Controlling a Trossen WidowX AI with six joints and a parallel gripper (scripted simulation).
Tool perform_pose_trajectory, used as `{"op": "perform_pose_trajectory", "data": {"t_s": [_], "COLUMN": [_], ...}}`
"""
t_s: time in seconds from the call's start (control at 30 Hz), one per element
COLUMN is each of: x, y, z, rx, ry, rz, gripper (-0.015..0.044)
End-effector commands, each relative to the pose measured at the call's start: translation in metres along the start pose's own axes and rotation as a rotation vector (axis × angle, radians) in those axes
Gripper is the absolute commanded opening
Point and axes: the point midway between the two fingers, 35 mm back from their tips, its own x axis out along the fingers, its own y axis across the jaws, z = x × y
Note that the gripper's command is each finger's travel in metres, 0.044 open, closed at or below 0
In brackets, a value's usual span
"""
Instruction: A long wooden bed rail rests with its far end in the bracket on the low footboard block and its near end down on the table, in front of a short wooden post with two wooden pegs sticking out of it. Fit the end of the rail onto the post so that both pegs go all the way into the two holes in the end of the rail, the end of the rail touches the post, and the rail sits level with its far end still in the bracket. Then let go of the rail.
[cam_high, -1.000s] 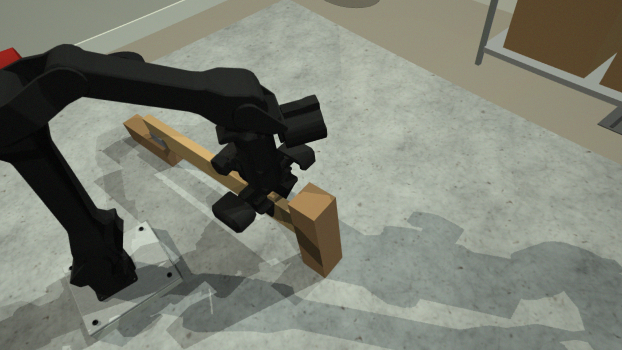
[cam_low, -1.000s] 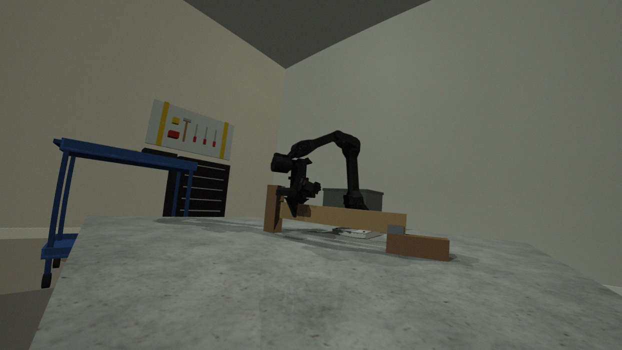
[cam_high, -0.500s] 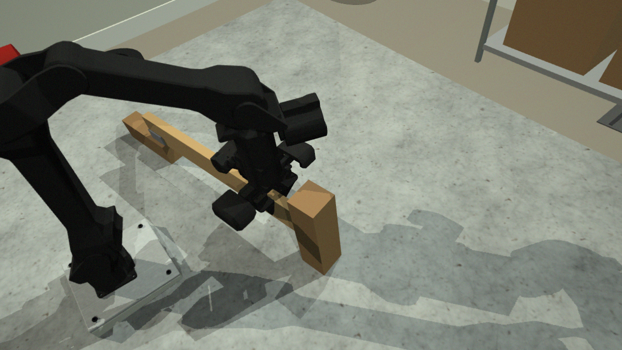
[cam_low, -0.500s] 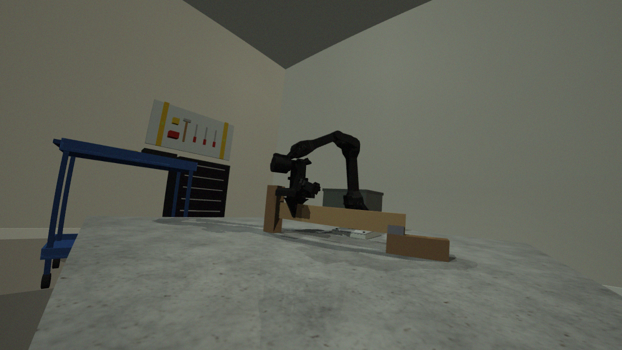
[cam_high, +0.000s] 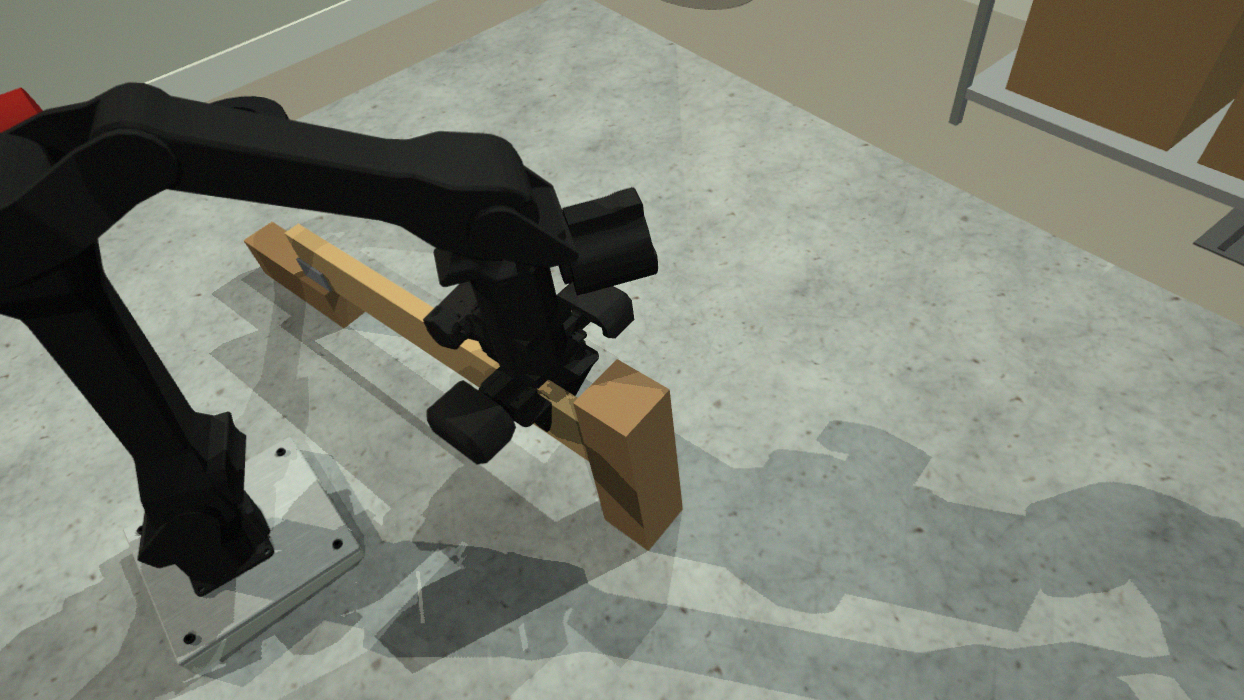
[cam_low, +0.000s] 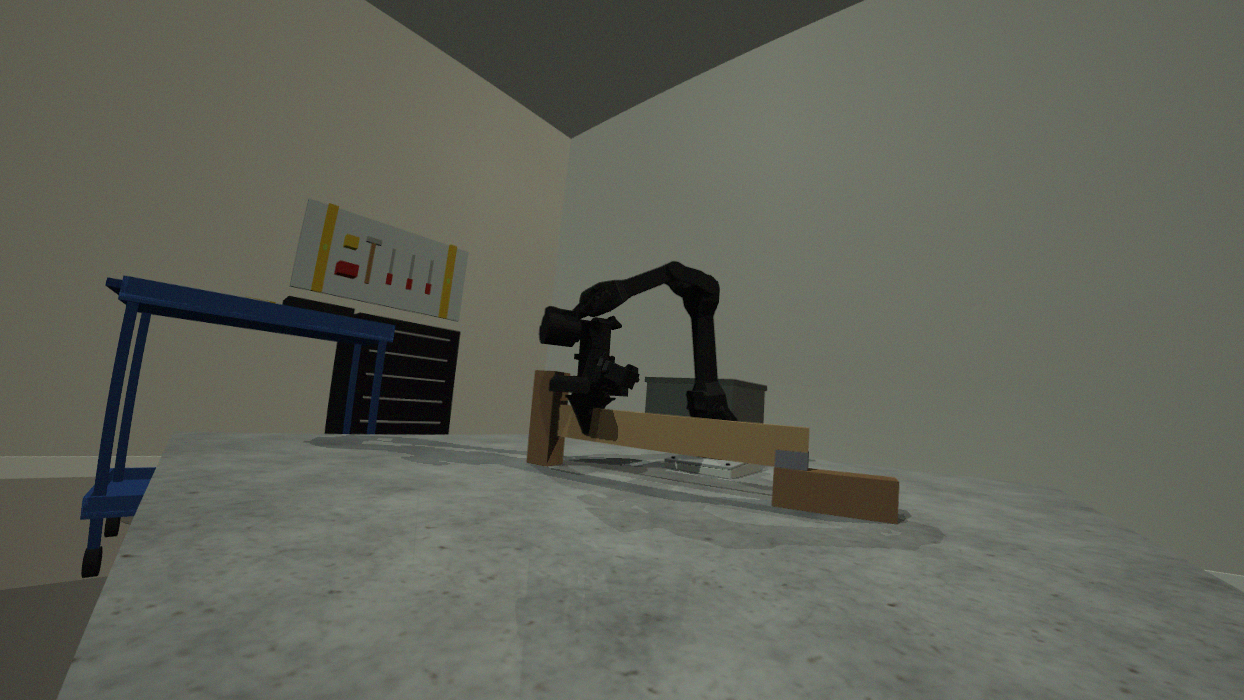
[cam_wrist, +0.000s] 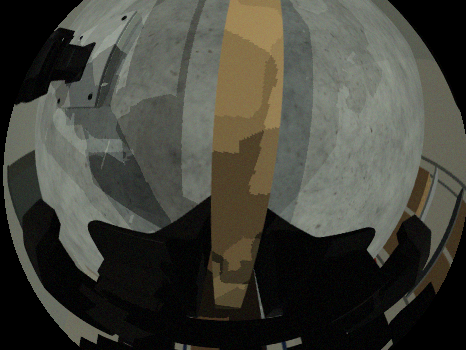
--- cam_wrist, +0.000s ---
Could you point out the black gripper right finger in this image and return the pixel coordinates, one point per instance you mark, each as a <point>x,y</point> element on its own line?
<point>287,257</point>

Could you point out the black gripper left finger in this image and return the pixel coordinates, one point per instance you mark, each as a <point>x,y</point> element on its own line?
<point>178,253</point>

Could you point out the long wooden rail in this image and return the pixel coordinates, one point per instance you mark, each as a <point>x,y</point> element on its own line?
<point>245,139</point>

